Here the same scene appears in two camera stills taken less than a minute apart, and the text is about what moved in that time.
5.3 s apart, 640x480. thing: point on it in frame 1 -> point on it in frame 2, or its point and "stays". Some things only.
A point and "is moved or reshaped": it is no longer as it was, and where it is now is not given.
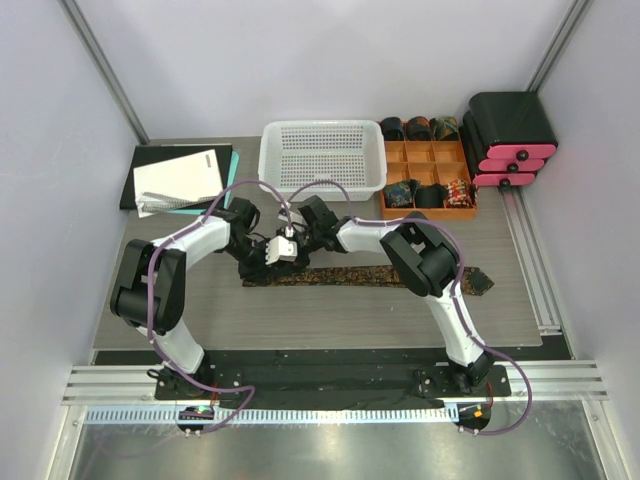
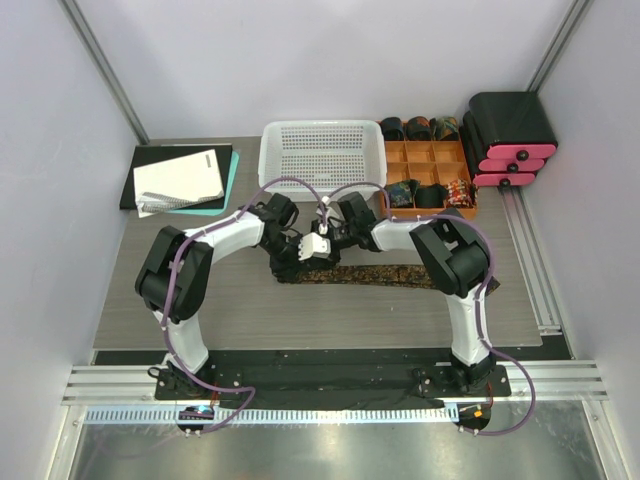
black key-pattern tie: [472, 280] is moved or reshaped
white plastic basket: [350, 152] stays
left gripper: [259, 272] -> [289, 270]
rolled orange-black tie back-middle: [418, 128] stays
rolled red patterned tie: [460, 194] stays
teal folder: [232, 176] stays
